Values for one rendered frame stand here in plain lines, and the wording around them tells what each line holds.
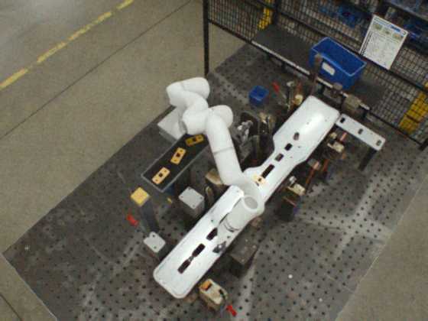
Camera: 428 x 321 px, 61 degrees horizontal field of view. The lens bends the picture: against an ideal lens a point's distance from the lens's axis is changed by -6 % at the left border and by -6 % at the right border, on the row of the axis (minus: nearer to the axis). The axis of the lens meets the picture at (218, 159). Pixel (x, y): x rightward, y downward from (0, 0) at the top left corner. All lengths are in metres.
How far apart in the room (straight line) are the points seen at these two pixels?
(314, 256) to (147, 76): 2.41
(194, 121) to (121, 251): 0.89
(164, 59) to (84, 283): 2.46
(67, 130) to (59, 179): 0.50
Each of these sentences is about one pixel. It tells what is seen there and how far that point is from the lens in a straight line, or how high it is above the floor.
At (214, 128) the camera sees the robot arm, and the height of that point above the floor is 1.48.
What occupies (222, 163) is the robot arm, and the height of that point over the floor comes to 1.41.
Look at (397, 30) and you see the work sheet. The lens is 2.30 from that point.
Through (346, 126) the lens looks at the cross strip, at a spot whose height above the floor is 1.00.
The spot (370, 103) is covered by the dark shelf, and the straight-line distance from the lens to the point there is 2.40.
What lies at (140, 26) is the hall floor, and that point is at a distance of 4.37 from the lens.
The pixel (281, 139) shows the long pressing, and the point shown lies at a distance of 2.13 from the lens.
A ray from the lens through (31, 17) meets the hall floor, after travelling 4.92.
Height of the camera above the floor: 2.74
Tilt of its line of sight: 59 degrees down
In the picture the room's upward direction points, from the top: 1 degrees clockwise
